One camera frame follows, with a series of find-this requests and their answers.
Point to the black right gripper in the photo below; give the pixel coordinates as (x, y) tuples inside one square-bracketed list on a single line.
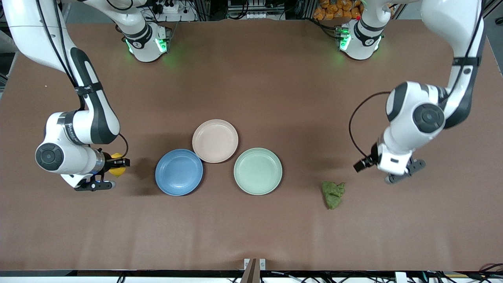
[(109, 162)]

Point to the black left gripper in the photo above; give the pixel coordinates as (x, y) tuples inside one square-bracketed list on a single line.
[(369, 160)]

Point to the yellow lemon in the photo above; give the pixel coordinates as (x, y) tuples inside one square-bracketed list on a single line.
[(117, 171)]

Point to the green lettuce leaf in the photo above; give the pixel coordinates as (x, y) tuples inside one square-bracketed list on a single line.
[(333, 194)]

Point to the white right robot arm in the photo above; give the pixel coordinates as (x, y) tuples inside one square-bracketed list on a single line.
[(90, 122)]

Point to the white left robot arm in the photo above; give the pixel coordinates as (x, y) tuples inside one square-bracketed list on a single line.
[(408, 114)]

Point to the blue plate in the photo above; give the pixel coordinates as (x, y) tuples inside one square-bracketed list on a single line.
[(178, 173)]

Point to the brown table cover sheet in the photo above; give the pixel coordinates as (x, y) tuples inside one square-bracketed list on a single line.
[(353, 236)]

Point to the beige plate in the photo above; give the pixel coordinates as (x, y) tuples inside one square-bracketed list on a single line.
[(215, 141)]

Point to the light green plate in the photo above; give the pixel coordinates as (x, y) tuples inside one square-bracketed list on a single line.
[(257, 171)]

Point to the bag of orange fruits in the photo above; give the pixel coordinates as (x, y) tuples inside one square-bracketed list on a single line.
[(334, 10)]

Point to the white power strip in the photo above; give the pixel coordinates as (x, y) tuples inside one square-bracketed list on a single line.
[(182, 15)]

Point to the white electronics box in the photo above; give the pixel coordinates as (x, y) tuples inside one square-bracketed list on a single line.
[(255, 15)]

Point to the right arm wrist camera bar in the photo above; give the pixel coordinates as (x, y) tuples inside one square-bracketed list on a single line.
[(94, 184)]

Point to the arm wrist camera bar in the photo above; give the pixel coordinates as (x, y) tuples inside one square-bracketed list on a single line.
[(404, 173), (94, 184)]

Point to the left arm wrist camera bar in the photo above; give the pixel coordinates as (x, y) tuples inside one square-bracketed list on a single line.
[(404, 173)]

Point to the metal table edge bracket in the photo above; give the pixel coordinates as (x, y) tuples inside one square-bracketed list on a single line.
[(248, 273)]

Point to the aluminium frame profile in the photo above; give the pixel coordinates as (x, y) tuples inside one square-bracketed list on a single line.
[(494, 10)]

